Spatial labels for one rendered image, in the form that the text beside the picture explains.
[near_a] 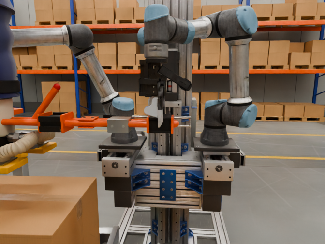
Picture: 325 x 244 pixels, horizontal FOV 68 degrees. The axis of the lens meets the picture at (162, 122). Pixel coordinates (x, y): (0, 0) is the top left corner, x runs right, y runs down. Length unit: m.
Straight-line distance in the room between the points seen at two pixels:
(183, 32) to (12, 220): 0.79
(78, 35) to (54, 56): 7.74
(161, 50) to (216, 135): 0.65
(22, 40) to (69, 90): 7.59
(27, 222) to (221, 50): 7.53
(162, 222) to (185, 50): 1.04
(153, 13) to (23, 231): 0.73
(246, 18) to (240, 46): 0.12
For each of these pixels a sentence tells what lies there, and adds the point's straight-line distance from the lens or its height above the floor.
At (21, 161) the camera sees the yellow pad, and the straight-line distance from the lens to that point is 0.88.
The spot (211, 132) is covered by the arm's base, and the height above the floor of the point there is 1.10.
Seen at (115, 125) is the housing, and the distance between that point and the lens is 0.78.
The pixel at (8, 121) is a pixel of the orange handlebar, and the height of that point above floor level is 1.24.
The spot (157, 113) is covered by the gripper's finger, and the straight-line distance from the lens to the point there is 0.73.
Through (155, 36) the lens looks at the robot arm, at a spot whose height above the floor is 1.50.
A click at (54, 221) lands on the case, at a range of 0.86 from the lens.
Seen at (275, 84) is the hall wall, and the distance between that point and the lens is 9.76.
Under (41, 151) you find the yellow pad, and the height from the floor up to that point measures 1.12.
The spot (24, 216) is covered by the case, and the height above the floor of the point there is 0.95.
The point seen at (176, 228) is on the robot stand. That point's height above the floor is 0.48.
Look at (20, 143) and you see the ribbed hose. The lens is 0.84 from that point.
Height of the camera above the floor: 1.38
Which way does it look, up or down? 11 degrees down
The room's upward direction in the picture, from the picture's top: straight up
